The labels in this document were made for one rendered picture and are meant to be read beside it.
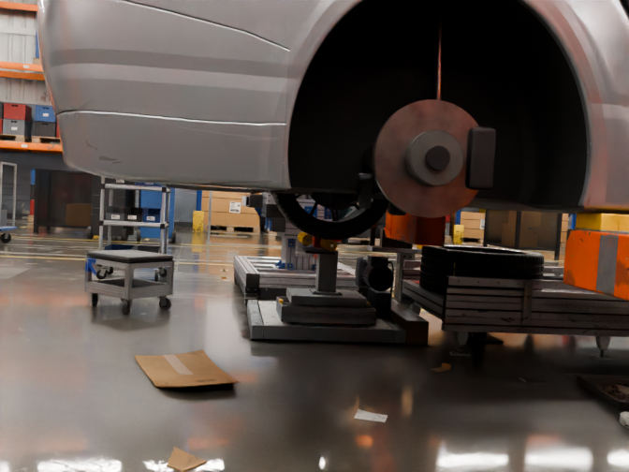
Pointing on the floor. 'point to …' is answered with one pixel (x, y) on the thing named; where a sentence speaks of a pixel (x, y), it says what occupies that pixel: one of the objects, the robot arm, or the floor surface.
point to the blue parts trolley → (7, 210)
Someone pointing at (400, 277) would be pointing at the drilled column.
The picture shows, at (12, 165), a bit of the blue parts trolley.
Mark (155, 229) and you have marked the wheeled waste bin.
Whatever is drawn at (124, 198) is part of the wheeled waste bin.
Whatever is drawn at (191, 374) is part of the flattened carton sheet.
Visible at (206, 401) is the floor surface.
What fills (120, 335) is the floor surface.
